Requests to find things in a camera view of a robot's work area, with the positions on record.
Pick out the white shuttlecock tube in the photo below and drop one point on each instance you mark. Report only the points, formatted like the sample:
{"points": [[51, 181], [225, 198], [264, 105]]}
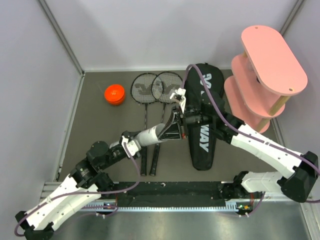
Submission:
{"points": [[150, 136]]}

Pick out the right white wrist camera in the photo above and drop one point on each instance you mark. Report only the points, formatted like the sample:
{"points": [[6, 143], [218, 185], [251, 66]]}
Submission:
{"points": [[178, 96]]}

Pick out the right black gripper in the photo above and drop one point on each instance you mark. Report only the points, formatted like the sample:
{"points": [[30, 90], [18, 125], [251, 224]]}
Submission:
{"points": [[171, 133]]}

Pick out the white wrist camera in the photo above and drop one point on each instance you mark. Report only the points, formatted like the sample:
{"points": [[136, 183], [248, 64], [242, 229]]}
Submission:
{"points": [[178, 96], [131, 147]]}

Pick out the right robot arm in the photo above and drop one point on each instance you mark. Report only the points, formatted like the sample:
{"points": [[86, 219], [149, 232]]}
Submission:
{"points": [[295, 173]]}

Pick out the black racket bag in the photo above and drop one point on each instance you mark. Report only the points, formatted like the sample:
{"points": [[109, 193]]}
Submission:
{"points": [[201, 139]]}

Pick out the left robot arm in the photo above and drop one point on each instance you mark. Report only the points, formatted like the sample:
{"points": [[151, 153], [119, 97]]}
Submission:
{"points": [[86, 183]]}

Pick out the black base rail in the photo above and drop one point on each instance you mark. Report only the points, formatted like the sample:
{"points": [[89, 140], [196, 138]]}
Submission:
{"points": [[177, 194]]}

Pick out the pink tiered shelf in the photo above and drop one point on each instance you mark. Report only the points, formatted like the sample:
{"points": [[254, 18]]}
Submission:
{"points": [[264, 77]]}

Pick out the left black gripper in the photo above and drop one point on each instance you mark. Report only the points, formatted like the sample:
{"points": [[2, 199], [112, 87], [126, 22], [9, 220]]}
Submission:
{"points": [[130, 134]]}

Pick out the black badminton racket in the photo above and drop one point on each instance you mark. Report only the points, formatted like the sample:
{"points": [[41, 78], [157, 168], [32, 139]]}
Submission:
{"points": [[141, 92], [160, 90]]}

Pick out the orange bowl stack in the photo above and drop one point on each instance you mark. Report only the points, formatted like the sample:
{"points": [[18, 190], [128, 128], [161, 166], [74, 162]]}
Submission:
{"points": [[115, 94]]}

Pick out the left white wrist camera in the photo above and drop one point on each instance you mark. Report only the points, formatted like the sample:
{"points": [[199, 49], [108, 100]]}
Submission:
{"points": [[131, 147]]}

